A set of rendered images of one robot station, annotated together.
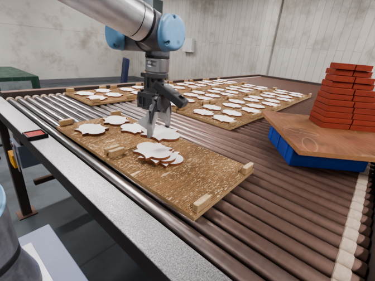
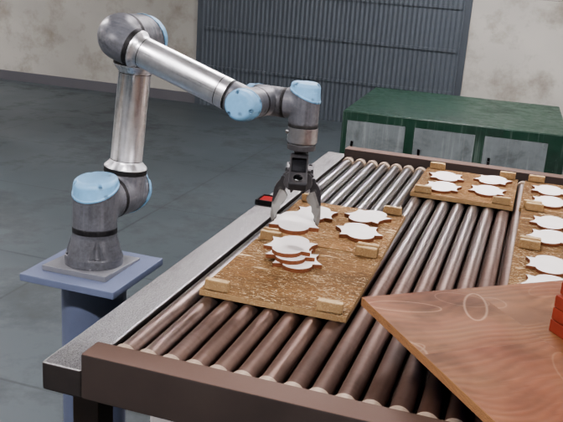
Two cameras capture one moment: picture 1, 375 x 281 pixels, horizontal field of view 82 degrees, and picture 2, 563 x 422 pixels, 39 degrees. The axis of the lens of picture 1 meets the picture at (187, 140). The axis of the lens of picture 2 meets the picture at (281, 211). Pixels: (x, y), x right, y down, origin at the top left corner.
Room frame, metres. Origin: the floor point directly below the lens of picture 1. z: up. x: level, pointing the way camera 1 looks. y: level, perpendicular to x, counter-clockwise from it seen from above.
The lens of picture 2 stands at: (-0.05, -1.66, 1.66)
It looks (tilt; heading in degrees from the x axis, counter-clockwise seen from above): 17 degrees down; 68
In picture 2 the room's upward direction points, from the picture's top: 4 degrees clockwise
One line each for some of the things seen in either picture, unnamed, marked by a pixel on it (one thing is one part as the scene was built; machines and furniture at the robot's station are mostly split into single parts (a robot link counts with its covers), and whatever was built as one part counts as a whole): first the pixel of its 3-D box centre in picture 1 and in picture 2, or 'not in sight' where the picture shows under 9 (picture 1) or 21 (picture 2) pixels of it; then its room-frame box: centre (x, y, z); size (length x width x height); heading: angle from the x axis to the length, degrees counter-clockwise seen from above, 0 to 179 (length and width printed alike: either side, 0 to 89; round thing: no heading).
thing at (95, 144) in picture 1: (114, 131); (336, 227); (0.95, 0.35, 0.93); 0.41 x 0.35 x 0.02; 52
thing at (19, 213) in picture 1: (14, 166); not in sight; (1.33, 1.23, 0.43); 0.12 x 0.12 x 0.85; 51
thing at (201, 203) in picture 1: (201, 203); (217, 285); (0.46, -0.05, 0.95); 0.06 x 0.02 x 0.03; 142
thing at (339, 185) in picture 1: (168, 123); (456, 256); (1.22, 0.12, 0.90); 1.95 x 0.05 x 0.05; 51
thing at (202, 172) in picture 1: (180, 165); (296, 275); (0.69, 0.02, 0.93); 0.41 x 0.35 x 0.02; 52
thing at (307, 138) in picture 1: (333, 132); (543, 345); (0.90, -0.63, 1.03); 0.50 x 0.50 x 0.02; 89
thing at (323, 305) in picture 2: (247, 168); (330, 306); (0.67, -0.22, 0.95); 0.06 x 0.02 x 0.03; 142
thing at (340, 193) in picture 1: (162, 125); (438, 254); (1.19, 0.15, 0.90); 1.95 x 0.05 x 0.05; 51
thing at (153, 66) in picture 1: (156, 66); (301, 136); (0.71, 0.12, 1.26); 0.08 x 0.08 x 0.05
